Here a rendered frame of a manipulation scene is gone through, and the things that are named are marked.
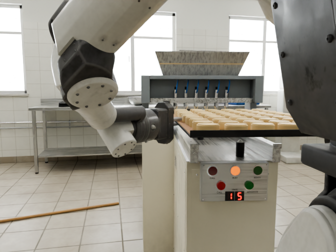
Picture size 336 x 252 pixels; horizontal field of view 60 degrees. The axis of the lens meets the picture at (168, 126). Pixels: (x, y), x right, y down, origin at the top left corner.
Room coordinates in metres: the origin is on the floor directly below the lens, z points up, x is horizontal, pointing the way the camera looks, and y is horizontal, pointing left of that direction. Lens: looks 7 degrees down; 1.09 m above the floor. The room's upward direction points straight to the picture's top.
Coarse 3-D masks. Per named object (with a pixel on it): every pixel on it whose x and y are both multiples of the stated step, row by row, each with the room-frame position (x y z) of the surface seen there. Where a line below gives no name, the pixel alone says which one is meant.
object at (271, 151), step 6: (234, 138) 1.49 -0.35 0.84; (240, 138) 1.38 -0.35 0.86; (246, 138) 1.29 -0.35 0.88; (252, 138) 1.21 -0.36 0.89; (258, 138) 1.15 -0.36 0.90; (264, 138) 1.15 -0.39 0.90; (246, 144) 1.29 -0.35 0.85; (252, 144) 1.21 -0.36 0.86; (258, 144) 1.14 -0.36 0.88; (264, 144) 1.07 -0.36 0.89; (270, 144) 1.02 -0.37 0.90; (276, 144) 1.00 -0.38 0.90; (258, 150) 1.14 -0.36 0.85; (264, 150) 1.07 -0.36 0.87; (270, 150) 1.02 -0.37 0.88; (276, 150) 1.00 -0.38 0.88; (264, 156) 1.07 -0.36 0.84; (270, 156) 1.02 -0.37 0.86; (276, 156) 1.00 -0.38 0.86
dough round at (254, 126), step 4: (252, 124) 0.63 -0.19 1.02; (256, 124) 0.62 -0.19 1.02; (260, 124) 0.62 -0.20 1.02; (264, 124) 0.62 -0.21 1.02; (268, 124) 0.62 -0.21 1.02; (272, 124) 0.62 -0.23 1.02; (252, 128) 0.63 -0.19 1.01; (256, 128) 0.62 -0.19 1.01; (260, 128) 0.62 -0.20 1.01; (264, 128) 0.61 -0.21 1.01; (268, 128) 0.61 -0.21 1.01; (272, 128) 0.62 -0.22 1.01
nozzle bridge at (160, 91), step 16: (144, 80) 1.70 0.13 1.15; (160, 80) 1.79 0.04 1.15; (176, 80) 1.79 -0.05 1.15; (192, 80) 1.80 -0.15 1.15; (224, 80) 1.81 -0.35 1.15; (240, 80) 1.81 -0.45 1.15; (256, 80) 1.73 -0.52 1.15; (144, 96) 1.70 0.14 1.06; (160, 96) 1.79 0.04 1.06; (192, 96) 1.80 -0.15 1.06; (208, 96) 1.80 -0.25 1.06; (240, 96) 1.81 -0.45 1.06; (256, 96) 1.73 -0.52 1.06
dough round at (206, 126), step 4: (196, 124) 0.63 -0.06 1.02; (200, 124) 0.61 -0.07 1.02; (204, 124) 0.61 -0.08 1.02; (208, 124) 0.61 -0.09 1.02; (212, 124) 0.61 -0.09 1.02; (216, 124) 0.61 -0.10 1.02; (196, 128) 0.63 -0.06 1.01; (200, 128) 0.61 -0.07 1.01; (204, 128) 0.61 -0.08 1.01; (208, 128) 0.60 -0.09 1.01; (212, 128) 0.60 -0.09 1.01; (216, 128) 0.61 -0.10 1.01
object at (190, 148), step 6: (174, 126) 1.78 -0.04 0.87; (180, 132) 1.35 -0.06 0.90; (180, 138) 1.36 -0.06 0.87; (186, 138) 1.15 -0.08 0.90; (186, 144) 1.10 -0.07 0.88; (192, 144) 0.98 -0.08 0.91; (198, 144) 0.98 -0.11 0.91; (186, 150) 1.10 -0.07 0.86; (192, 150) 0.99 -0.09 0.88; (192, 156) 0.99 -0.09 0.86; (192, 162) 0.99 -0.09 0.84
